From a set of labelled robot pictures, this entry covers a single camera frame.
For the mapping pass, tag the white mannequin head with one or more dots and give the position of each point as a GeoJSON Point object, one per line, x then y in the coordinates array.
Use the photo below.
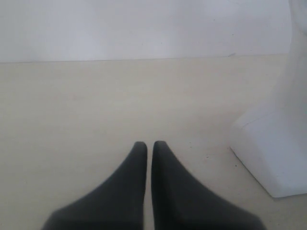
{"type": "Point", "coordinates": [271, 138]}

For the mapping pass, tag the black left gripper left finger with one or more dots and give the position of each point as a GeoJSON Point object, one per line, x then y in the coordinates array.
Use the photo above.
{"type": "Point", "coordinates": [116, 204]}

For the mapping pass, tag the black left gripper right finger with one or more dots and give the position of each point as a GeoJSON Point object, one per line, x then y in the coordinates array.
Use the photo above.
{"type": "Point", "coordinates": [181, 202]}

